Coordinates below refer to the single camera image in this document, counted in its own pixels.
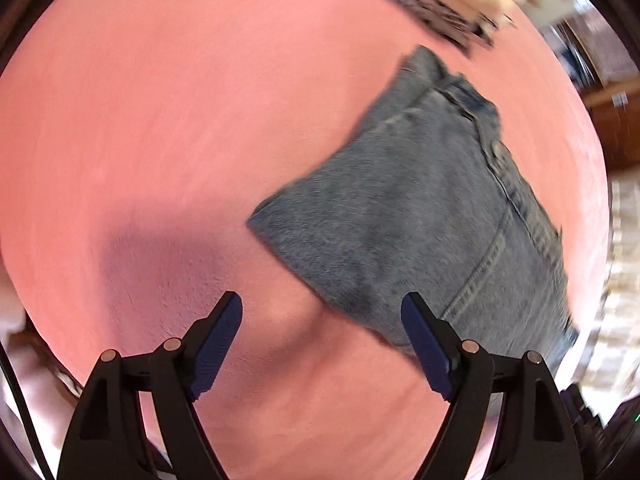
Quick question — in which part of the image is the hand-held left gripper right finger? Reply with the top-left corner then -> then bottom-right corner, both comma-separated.
400,291 -> 583,480

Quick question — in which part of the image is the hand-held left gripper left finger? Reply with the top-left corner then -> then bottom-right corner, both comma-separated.
56,291 -> 244,480

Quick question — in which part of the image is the blue denim jacket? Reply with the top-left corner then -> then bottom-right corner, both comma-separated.
247,45 -> 581,431

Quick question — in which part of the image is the pink bed sheet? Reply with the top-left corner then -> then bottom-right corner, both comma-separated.
0,0 -> 613,480

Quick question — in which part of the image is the dark wooden cabinet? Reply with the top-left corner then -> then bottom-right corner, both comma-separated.
542,0 -> 640,111

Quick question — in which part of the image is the black white printed cloth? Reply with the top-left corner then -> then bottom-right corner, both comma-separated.
320,0 -> 516,58

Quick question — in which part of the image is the black cable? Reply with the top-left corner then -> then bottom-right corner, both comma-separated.
0,340 -> 53,480

